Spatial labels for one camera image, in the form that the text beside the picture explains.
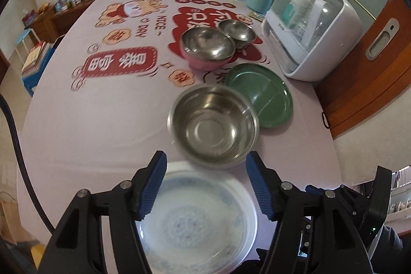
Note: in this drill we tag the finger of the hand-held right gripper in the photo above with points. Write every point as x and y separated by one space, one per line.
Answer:
313 190

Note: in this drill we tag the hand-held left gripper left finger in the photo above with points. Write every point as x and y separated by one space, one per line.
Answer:
154 187

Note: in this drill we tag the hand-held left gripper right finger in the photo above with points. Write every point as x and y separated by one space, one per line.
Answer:
260 187

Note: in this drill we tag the white round plate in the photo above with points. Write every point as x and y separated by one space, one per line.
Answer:
192 166

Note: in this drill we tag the large stainless steel bowl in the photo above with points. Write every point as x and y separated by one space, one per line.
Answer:
212 126

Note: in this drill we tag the green round plate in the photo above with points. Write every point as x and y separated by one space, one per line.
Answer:
266 94

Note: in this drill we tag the pink steel-lined bowl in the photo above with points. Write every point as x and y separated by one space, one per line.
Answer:
205 44

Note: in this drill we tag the small stainless steel bowl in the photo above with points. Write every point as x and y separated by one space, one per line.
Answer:
236 30

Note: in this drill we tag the wooden glass sliding door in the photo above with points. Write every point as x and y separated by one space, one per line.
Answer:
353 97

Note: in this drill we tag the white countertop dish cabinet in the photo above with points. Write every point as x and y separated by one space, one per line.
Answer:
340 36

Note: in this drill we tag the blue plastic stool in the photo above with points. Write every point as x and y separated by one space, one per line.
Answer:
32 83

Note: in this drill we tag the stack of books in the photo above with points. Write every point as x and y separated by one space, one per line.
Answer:
37 57

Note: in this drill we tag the white bottle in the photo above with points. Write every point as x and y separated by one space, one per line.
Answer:
300 7

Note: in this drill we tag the wooden tv cabinet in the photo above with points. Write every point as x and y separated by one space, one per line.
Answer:
61 15

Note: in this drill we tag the round blue-seat stool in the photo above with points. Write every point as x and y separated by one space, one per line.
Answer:
25 36

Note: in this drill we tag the red tissue box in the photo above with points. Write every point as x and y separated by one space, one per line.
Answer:
30 18

